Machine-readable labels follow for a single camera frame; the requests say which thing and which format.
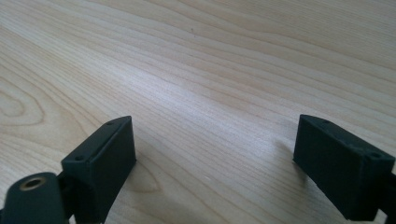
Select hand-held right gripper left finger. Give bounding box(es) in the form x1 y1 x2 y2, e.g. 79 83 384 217
60 115 137 224

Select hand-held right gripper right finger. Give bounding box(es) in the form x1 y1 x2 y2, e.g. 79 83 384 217
292 114 396 222

